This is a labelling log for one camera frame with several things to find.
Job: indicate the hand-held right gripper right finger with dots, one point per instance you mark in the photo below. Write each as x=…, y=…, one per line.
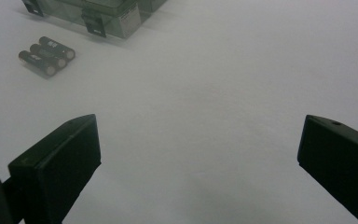
x=341, y=161

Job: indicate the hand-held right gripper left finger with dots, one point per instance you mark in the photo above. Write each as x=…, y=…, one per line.
x=59, y=161

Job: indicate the black battery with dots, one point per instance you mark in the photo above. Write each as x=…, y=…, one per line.
x=56, y=47
x=47, y=55
x=36, y=62

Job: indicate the transparent grey plastic organizer box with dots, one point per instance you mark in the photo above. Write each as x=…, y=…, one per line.
x=118, y=18

